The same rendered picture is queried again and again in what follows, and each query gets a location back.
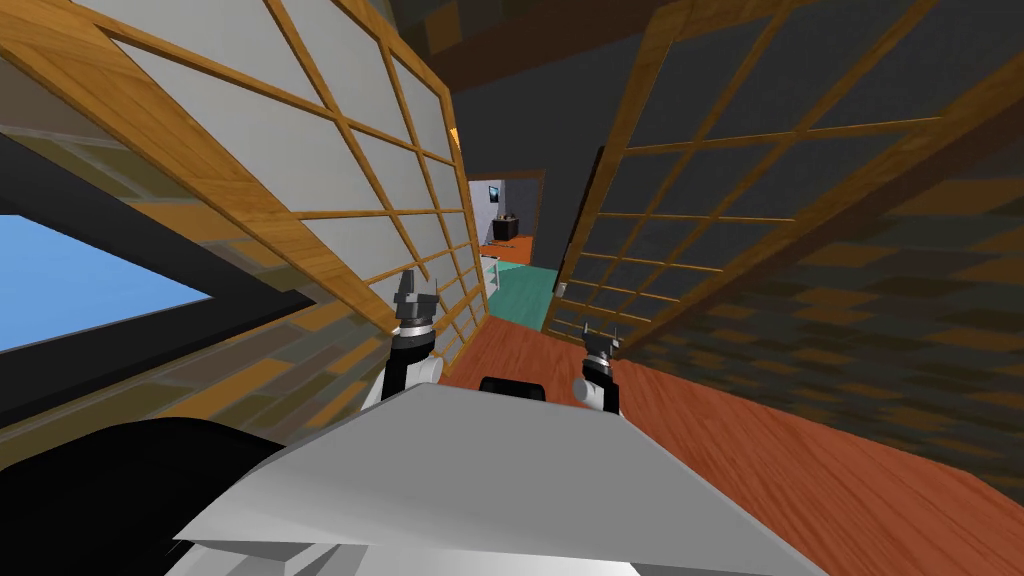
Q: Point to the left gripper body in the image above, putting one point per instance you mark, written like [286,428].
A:
[416,308]

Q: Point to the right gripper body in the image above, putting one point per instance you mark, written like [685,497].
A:
[600,347]

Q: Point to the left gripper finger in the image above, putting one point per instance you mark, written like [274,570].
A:
[406,284]

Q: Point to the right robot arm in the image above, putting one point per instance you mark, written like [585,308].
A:
[598,384]

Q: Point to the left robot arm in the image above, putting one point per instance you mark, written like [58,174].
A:
[112,496]

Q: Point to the dark cabinet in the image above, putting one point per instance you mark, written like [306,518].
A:
[505,228]

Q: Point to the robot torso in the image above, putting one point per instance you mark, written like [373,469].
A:
[480,480]

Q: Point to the wooden lattice door dark panels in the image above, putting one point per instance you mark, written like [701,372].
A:
[720,160]

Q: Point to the wooden lattice door white panels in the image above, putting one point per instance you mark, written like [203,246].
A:
[240,104]

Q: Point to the black framed window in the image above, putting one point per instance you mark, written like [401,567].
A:
[64,280]

